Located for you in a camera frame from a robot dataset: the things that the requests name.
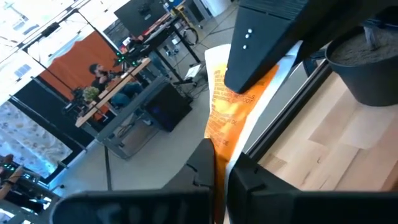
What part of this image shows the white patterned partition panel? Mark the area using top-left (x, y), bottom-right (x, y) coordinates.
top-left (0, 101), bottom-right (74, 180)

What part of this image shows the black desk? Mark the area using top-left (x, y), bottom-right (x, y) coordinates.
top-left (124, 15), bottom-right (203, 88)

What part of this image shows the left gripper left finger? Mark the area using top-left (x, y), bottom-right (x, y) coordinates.
top-left (49, 138), bottom-right (216, 224)

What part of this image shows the orange white tea packet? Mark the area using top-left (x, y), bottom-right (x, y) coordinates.
top-left (203, 40), bottom-right (304, 224)

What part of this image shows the small desk plant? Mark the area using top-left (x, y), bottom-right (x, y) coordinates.
top-left (82, 86), bottom-right (100, 103)

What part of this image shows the white sheet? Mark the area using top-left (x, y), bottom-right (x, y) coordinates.
top-left (183, 63), bottom-right (203, 81)

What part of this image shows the grey metal table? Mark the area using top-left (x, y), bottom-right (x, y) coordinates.
top-left (96, 76), bottom-right (170, 161)

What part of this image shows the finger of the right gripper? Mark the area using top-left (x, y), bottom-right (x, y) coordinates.
top-left (223, 0), bottom-right (310, 95)
top-left (294, 0), bottom-right (398, 65)

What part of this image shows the black monitor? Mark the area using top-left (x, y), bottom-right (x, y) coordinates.
top-left (113, 0), bottom-right (170, 38)

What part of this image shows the white pillar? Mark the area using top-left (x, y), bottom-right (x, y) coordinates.
top-left (201, 0), bottom-right (233, 18)

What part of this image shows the orange partition panel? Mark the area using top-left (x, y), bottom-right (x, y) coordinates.
top-left (39, 30), bottom-right (122, 100)

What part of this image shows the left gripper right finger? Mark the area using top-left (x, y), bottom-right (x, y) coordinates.
top-left (226, 152), bottom-right (398, 224)

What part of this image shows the person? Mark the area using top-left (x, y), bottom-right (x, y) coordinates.
top-left (88, 63), bottom-right (146, 108)

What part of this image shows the green potted plant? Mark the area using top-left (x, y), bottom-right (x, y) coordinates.
top-left (325, 15), bottom-right (398, 107)

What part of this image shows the long wooden desk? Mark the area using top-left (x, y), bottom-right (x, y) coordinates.
top-left (74, 57), bottom-right (153, 128)

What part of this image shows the black partition panel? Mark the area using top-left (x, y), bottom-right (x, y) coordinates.
top-left (7, 77), bottom-right (94, 147)

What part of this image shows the black floor cabinet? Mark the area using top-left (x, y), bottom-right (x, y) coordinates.
top-left (144, 82), bottom-right (193, 133)

